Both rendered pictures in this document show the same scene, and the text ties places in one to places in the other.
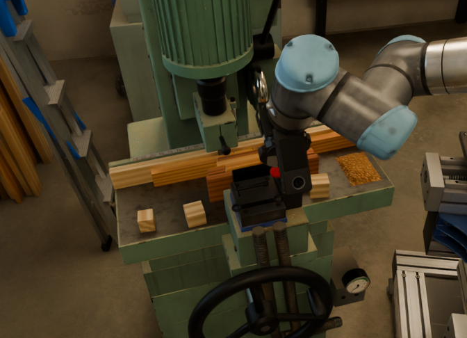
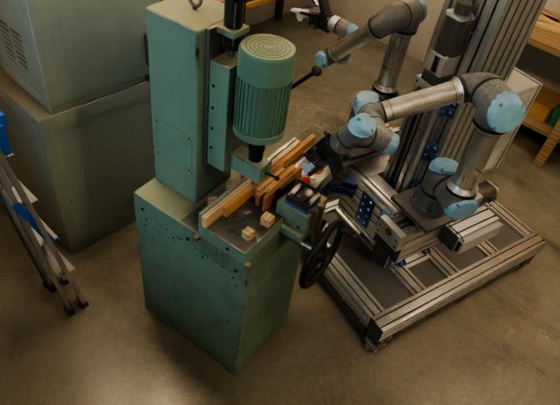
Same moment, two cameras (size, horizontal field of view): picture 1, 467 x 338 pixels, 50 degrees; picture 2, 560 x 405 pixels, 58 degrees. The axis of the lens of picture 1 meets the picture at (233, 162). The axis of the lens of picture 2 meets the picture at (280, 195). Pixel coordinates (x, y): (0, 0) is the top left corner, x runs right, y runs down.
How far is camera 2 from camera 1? 1.19 m
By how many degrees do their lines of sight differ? 39
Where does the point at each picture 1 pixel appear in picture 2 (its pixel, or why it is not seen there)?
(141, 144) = (161, 201)
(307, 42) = (363, 117)
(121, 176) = (210, 218)
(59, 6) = not seen: outside the picture
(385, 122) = (392, 139)
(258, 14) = not seen: hidden behind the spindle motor
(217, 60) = (280, 132)
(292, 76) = (366, 132)
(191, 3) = (277, 107)
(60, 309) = (75, 373)
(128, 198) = (219, 229)
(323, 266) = not seen: hidden behind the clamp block
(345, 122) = (380, 144)
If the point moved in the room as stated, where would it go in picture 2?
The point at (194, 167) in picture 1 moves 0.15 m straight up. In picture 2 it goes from (243, 196) to (247, 165)
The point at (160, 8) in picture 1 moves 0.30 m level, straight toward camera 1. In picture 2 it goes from (257, 112) to (337, 157)
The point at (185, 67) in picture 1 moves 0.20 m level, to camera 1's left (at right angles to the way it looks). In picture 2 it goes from (267, 140) to (220, 164)
